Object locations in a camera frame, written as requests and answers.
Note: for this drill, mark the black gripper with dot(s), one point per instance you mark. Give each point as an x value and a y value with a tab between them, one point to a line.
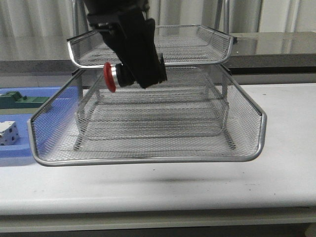
126	32

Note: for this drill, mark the red emergency push button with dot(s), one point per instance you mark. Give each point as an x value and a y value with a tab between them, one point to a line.
116	76

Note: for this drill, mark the silver mesh tray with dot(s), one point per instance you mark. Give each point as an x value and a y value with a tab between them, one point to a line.
242	139
179	44
105	121

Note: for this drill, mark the blue plastic tray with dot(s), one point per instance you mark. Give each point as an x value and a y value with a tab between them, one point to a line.
48	133

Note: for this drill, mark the green electrical block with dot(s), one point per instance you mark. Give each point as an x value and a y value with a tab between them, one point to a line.
15	100

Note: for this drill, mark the dark stone counter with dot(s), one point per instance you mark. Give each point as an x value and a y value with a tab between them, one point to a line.
272	51

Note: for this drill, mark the white circuit breaker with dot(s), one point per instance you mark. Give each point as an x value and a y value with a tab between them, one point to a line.
8	133

